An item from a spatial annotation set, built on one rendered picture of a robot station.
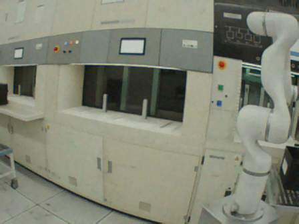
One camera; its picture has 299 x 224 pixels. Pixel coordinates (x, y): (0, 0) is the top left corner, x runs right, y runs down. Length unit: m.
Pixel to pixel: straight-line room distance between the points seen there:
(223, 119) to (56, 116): 1.43
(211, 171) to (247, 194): 0.82
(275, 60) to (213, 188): 1.13
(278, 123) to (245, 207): 0.35
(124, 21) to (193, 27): 0.53
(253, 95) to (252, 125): 1.64
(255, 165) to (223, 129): 0.78
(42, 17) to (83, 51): 0.79
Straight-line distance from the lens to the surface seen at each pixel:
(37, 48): 2.45
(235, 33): 1.57
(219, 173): 1.67
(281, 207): 1.09
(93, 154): 2.01
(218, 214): 0.93
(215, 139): 1.60
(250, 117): 0.82
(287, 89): 1.14
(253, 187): 0.88
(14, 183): 2.53
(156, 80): 2.13
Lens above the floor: 1.26
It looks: 10 degrees down
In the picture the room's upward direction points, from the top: 5 degrees clockwise
